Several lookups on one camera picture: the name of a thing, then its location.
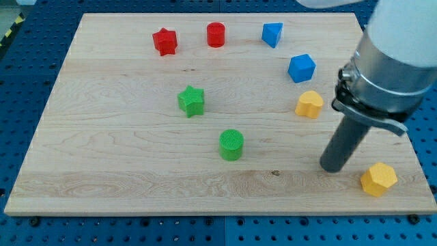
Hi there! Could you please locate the silver wrist flange mount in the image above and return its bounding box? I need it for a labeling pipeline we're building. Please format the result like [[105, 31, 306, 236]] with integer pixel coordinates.
[[332, 32, 436, 136]]

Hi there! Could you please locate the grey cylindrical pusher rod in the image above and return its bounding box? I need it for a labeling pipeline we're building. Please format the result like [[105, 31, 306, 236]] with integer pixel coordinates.
[[320, 116, 370, 173]]

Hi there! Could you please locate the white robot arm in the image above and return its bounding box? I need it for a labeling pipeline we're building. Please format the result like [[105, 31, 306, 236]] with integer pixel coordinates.
[[320, 0, 436, 173]]

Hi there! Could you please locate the yellow heart block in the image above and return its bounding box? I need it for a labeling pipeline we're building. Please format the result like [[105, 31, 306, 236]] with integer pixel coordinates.
[[295, 90, 324, 119]]

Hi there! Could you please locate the yellow hexagon block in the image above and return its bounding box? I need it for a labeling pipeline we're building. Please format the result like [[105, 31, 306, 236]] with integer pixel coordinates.
[[361, 163, 398, 197]]

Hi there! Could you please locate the blue cube block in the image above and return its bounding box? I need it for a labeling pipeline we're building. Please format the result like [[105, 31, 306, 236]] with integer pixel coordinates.
[[287, 54, 316, 83]]

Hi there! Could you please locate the blue triangle block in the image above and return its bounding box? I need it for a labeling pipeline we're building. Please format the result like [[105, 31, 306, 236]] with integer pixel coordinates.
[[262, 23, 283, 49]]

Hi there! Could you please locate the green cylinder block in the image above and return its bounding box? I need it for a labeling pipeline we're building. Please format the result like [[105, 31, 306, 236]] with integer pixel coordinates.
[[219, 129, 244, 161]]

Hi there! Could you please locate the wooden board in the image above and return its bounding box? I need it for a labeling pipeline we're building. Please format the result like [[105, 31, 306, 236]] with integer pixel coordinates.
[[5, 13, 436, 217]]

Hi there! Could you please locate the green star block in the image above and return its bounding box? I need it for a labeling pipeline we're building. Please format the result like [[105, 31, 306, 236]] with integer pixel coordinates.
[[178, 85, 205, 118]]

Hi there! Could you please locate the red cylinder block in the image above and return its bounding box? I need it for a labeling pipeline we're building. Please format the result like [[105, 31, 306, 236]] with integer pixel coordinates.
[[207, 22, 225, 48]]

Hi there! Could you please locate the red star block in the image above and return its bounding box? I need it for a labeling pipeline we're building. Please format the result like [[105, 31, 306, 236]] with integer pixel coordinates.
[[152, 28, 178, 56]]

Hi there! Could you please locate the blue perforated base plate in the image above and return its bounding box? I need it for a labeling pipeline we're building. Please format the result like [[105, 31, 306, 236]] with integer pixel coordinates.
[[1, 0, 436, 245]]

